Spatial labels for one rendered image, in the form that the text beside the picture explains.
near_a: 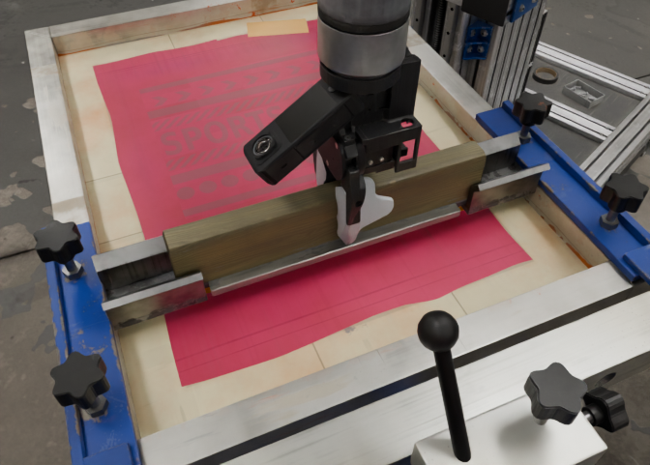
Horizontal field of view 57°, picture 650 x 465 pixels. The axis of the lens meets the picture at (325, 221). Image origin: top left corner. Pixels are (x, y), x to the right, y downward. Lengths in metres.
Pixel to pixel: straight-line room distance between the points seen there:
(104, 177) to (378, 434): 0.51
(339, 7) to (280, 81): 0.49
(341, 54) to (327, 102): 0.05
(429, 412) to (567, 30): 2.85
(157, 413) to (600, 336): 0.41
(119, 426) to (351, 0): 0.40
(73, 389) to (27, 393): 1.33
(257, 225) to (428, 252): 0.22
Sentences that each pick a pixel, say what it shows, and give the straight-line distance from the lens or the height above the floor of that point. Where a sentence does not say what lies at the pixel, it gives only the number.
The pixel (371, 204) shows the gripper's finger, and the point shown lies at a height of 1.05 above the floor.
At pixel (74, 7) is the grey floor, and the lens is 3.47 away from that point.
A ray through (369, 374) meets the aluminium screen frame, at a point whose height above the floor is 0.99.
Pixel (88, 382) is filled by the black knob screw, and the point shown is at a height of 1.06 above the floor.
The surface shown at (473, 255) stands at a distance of 0.72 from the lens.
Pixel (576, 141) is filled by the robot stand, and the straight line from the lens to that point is 2.18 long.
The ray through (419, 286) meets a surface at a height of 0.95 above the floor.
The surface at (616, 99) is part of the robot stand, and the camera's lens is 2.44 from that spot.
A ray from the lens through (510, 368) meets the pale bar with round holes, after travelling 0.54.
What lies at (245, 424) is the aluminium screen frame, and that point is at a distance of 0.56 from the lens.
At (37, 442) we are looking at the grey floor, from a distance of 1.77.
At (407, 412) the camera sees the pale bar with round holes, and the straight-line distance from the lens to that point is 0.50.
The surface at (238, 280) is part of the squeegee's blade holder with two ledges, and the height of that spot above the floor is 0.99.
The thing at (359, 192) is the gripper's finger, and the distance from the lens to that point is 0.57.
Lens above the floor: 1.49
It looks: 47 degrees down
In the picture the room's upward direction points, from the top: straight up
